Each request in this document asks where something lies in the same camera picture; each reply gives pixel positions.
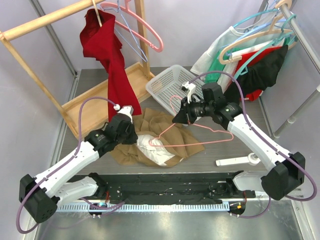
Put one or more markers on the white garment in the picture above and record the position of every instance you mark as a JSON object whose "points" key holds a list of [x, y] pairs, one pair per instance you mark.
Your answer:
{"points": [[209, 60]]}

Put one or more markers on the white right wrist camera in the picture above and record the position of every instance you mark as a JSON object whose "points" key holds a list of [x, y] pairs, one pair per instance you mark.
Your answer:
{"points": [[190, 89]]}

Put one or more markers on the blue wire hanger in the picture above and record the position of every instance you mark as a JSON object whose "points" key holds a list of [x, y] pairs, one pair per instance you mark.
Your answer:
{"points": [[136, 49]]}

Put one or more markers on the wooden clothes rack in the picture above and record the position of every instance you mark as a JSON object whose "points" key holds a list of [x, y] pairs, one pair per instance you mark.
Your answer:
{"points": [[26, 113]]}

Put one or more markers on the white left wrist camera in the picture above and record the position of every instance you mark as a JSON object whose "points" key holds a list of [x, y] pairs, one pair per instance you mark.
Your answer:
{"points": [[126, 110]]}

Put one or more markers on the red skirt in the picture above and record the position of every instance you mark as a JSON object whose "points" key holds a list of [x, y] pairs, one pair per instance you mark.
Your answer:
{"points": [[102, 44]]}

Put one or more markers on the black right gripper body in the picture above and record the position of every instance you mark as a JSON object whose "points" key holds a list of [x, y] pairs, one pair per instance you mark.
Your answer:
{"points": [[198, 109]]}

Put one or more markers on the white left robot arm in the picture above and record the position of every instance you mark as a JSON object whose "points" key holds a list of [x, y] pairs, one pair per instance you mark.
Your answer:
{"points": [[43, 194]]}

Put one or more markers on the red garment on rack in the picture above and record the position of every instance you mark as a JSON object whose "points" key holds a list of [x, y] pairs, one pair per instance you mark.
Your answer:
{"points": [[253, 95]]}

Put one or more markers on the pink wire hanger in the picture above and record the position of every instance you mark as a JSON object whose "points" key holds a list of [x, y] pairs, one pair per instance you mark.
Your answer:
{"points": [[168, 137]]}

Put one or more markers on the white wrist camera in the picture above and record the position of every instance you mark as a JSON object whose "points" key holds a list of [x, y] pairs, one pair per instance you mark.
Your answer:
{"points": [[126, 110], [190, 89]]}

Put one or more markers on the beige plastic hanger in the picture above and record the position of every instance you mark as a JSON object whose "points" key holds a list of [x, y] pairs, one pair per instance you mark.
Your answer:
{"points": [[97, 13]]}

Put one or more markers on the tan cloth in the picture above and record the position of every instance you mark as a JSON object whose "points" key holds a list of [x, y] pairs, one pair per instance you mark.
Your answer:
{"points": [[148, 125]]}

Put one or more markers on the metal clothes rack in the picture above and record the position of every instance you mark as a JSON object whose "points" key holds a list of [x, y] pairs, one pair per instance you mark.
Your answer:
{"points": [[297, 80]]}

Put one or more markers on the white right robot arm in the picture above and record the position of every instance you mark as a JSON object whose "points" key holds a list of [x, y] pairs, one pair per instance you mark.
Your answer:
{"points": [[284, 170]]}

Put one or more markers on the beige hanger on metal rack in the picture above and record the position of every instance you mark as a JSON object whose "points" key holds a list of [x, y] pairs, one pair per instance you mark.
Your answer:
{"points": [[269, 29]]}

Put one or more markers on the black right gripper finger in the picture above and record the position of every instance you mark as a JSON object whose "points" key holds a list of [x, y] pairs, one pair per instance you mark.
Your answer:
{"points": [[181, 118], [186, 107]]}

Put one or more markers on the thick pink plastic hanger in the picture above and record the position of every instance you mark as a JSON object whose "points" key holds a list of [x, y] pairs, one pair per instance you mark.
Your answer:
{"points": [[126, 9]]}

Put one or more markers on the light blue hanger on rack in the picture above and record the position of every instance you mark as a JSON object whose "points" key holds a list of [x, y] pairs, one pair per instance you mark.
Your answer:
{"points": [[275, 10]]}

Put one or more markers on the green garment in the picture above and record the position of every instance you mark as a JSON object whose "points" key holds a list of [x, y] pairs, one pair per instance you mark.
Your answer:
{"points": [[230, 68]]}

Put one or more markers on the black garment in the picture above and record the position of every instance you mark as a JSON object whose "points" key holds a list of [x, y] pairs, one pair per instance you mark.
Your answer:
{"points": [[263, 74]]}

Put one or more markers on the white mesh basket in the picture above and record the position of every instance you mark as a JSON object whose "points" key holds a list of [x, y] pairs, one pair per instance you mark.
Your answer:
{"points": [[166, 87]]}

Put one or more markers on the teal plastic hanger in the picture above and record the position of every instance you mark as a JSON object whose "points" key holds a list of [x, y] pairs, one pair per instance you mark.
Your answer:
{"points": [[277, 26]]}

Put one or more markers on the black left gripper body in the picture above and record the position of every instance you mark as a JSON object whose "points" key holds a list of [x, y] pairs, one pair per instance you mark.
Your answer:
{"points": [[128, 137]]}

